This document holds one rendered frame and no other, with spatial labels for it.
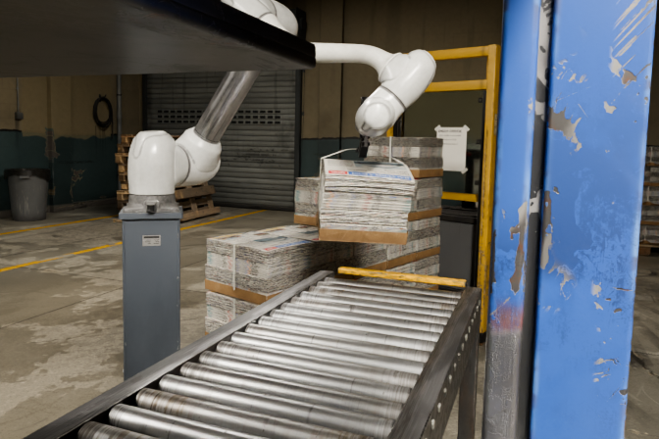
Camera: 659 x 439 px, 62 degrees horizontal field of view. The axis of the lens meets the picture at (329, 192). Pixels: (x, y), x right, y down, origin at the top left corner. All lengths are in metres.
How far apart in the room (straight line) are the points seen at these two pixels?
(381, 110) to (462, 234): 2.29
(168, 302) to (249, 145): 8.32
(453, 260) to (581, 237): 3.43
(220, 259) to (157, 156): 0.62
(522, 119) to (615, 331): 0.13
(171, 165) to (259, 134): 8.16
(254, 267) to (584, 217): 1.93
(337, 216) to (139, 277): 0.71
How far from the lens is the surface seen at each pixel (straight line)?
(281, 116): 9.90
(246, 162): 10.26
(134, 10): 0.24
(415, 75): 1.58
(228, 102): 2.00
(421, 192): 3.07
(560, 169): 0.34
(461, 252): 3.73
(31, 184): 9.04
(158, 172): 1.94
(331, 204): 1.73
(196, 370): 1.16
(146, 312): 2.01
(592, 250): 0.35
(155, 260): 1.96
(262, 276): 2.18
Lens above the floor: 1.25
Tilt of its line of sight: 5 degrees down
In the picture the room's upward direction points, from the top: 1 degrees clockwise
